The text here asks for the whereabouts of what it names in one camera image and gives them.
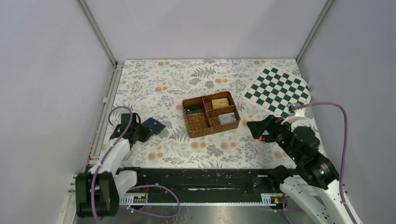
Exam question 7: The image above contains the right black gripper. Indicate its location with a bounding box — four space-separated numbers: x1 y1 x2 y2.
245 113 302 161

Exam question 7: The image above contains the blue leather card holder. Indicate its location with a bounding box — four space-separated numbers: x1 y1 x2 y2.
142 117 166 134

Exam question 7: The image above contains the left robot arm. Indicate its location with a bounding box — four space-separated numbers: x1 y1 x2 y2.
75 113 153 219

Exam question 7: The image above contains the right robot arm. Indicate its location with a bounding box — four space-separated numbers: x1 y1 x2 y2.
247 115 362 224

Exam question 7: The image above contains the grey card stack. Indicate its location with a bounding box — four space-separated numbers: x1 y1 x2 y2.
218 112 238 125

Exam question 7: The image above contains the tan card box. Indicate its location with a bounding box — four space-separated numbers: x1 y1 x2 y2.
212 98 230 109

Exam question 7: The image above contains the green white chessboard mat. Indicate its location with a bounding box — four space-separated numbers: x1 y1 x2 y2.
241 64 311 118

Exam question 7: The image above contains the floral table mat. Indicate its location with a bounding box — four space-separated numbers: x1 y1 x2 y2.
95 59 310 168

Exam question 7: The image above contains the woven wicker divided basket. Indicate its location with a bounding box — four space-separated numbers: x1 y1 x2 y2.
182 91 241 138

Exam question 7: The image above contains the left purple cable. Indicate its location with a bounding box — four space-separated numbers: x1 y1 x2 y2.
90 106 181 223

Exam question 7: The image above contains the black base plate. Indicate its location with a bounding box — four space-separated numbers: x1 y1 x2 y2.
116 166 297 205

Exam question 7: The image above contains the aluminium frame rail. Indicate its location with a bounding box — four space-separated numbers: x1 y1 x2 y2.
67 60 149 205

